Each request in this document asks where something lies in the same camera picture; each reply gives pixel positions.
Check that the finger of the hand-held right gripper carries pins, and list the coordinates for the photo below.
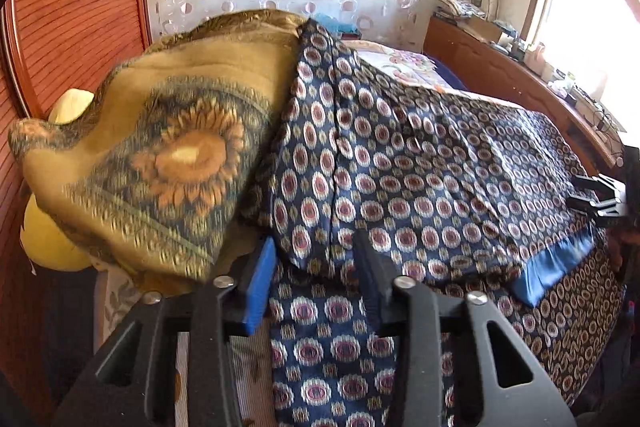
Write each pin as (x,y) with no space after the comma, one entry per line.
(595,206)
(597,184)

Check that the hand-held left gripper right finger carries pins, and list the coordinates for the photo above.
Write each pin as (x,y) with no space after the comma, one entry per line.
(372,277)

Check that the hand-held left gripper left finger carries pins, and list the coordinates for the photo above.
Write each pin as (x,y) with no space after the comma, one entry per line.
(257,287)

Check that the navy circle-patterned shirt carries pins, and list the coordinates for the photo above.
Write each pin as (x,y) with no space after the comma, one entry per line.
(400,187)

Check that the pink bottle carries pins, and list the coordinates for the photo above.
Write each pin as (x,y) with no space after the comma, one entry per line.
(537,56)

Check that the long wooden cabinet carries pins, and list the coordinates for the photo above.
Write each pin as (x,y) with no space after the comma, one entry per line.
(500,72)

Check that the brown sunflower blanket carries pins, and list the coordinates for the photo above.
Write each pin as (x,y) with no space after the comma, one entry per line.
(175,147)

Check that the window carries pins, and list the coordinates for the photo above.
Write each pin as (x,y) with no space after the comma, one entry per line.
(585,22)

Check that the navy bed cover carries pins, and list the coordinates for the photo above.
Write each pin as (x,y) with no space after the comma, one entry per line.
(450,74)

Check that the cardboard box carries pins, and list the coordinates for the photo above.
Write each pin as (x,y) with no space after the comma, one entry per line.
(482,28)

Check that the yellow plush toy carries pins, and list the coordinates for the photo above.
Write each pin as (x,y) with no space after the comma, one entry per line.
(50,247)

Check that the pink floral bedsheet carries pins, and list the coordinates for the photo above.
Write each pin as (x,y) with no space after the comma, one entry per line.
(400,62)

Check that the stack of folded cloths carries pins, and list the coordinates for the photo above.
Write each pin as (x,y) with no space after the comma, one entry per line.
(457,4)

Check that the teal cloth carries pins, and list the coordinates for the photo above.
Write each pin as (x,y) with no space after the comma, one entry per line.
(332,24)

